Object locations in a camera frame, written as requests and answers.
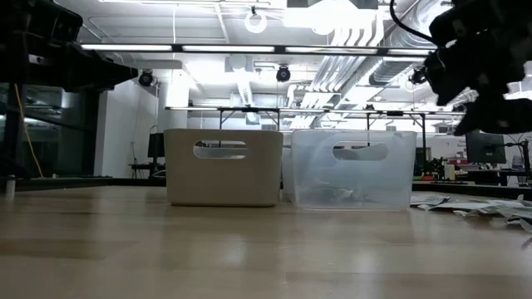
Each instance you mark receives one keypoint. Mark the black ceiling camera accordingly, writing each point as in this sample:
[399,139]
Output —
[146,78]
[417,76]
[283,74]

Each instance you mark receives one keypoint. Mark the black background rig frame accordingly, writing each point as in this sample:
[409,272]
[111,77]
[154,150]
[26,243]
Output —
[249,109]

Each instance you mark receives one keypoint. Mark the white paper packet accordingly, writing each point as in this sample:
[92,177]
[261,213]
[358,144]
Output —
[515,212]

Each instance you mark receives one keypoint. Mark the clear plastic bin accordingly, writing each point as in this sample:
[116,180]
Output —
[353,182]

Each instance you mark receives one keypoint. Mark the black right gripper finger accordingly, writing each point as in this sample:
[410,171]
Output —
[498,118]
[453,89]

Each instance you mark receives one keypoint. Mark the white packet black text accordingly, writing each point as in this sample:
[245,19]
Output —
[430,200]
[526,225]
[461,206]

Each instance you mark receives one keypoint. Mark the dark background desk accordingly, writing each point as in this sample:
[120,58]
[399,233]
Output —
[147,167]
[490,174]

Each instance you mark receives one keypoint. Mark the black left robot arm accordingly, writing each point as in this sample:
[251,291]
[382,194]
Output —
[16,6]

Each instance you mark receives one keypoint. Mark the linear ceiling light fixture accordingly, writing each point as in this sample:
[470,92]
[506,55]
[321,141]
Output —
[228,48]

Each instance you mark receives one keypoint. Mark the white cup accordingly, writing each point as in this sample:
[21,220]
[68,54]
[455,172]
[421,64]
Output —
[449,172]

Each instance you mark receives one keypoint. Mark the small white bottle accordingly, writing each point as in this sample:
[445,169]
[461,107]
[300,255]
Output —
[9,187]

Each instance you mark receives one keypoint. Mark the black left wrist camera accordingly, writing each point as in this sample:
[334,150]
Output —
[62,23]

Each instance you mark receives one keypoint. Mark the light grey plastic bin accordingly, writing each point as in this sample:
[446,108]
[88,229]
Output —
[224,182]

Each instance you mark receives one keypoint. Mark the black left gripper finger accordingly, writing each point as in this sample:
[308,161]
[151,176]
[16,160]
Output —
[99,76]

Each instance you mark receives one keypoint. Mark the black computer monitor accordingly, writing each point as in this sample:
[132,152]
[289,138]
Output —
[484,149]
[156,145]

